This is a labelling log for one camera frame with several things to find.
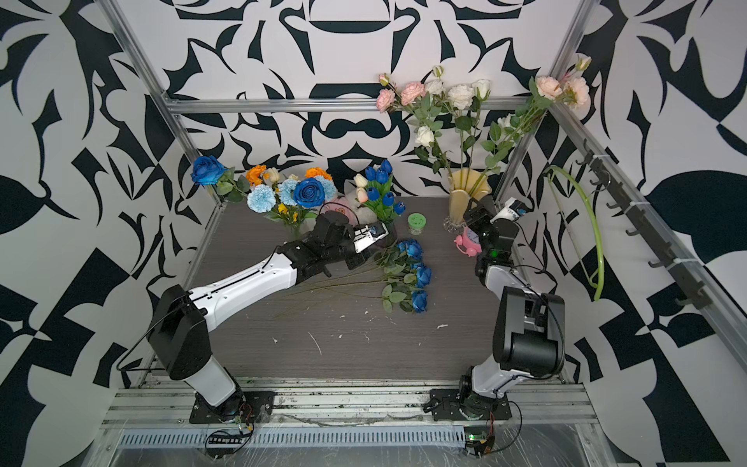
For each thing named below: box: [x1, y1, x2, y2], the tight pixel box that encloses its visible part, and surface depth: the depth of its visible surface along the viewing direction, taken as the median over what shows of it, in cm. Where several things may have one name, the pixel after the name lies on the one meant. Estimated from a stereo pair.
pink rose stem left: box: [376, 72, 455, 192], surface depth 87 cm
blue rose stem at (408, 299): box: [381, 283, 428, 314], surface depth 93 cm
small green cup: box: [407, 212, 427, 236], surface depth 110 cm
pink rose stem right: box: [479, 55, 592, 188], surface depth 80 cm
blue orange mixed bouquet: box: [190, 155, 338, 226], surface depth 73 cm
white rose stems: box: [414, 64, 492, 190], surface depth 88 cm
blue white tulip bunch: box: [353, 159, 407, 224], surface depth 87 cm
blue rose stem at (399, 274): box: [315, 263, 433, 292], surface depth 94 cm
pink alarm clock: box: [453, 226, 483, 258], surface depth 107 cm
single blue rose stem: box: [326, 239, 424, 293], surface depth 98 cm
